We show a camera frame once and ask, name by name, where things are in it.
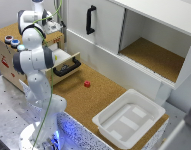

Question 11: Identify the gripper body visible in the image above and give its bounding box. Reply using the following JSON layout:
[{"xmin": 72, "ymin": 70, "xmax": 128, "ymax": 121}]
[{"xmin": 45, "ymin": 17, "xmax": 66, "ymax": 34}]

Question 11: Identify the wooden drawer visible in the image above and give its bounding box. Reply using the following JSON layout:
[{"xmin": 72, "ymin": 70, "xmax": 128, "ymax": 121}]
[{"xmin": 42, "ymin": 47, "xmax": 83, "ymax": 79}]

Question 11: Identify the wooden drawer box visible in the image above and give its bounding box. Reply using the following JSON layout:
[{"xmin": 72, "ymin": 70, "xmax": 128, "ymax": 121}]
[{"xmin": 0, "ymin": 22, "xmax": 67, "ymax": 93}]

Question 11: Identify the green button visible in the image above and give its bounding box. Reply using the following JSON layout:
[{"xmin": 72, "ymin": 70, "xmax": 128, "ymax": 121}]
[{"xmin": 16, "ymin": 43, "xmax": 27, "ymax": 53}]

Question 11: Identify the blue button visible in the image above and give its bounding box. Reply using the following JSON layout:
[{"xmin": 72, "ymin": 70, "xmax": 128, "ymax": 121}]
[{"xmin": 10, "ymin": 38, "xmax": 21, "ymax": 49}]

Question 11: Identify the red button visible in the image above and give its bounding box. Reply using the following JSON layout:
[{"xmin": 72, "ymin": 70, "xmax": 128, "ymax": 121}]
[{"xmin": 4, "ymin": 34, "xmax": 15, "ymax": 45}]

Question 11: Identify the white sliding door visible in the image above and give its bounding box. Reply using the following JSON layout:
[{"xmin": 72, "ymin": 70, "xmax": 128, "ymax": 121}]
[{"xmin": 66, "ymin": 0, "xmax": 126, "ymax": 56}]

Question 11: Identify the pink block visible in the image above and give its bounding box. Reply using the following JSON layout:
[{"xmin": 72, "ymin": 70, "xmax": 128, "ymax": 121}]
[{"xmin": 83, "ymin": 80, "xmax": 92, "ymax": 89}]

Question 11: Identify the white cabinet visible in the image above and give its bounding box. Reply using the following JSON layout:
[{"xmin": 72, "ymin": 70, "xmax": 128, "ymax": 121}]
[{"xmin": 63, "ymin": 0, "xmax": 191, "ymax": 108}]

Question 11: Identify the white plastic box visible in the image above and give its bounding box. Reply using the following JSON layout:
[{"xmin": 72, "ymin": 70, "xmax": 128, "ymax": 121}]
[{"xmin": 91, "ymin": 88, "xmax": 167, "ymax": 150}]

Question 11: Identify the black door handle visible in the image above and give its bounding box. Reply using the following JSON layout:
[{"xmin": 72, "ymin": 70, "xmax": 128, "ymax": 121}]
[{"xmin": 85, "ymin": 4, "xmax": 97, "ymax": 36}]

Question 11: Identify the black drawer handle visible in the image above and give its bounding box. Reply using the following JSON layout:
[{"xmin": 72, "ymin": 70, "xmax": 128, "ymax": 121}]
[{"xmin": 52, "ymin": 56, "xmax": 82, "ymax": 78}]

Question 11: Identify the green cable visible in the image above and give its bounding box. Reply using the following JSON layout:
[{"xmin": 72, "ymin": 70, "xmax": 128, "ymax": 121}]
[{"xmin": 30, "ymin": 0, "xmax": 65, "ymax": 150}]

